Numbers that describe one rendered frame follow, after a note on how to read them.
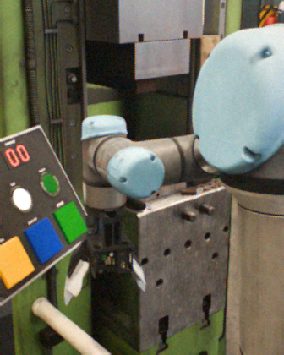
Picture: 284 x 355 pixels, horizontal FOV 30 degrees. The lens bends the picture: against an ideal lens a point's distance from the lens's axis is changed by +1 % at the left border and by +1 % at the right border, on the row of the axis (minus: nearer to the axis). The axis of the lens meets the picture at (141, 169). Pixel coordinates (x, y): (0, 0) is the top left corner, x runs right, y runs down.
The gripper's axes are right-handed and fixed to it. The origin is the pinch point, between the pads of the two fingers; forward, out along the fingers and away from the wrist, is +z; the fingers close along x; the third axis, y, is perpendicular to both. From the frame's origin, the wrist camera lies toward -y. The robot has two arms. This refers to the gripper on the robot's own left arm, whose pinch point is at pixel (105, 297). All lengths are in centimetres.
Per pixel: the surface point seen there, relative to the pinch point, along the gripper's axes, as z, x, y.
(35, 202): -13.6, -10.1, -18.2
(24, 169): -19.9, -11.7, -21.8
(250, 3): -34, 448, -776
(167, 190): 1, 32, -52
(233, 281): 94, 104, -141
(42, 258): -5.1, -10.3, -9.4
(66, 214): -9.2, -3.6, -20.3
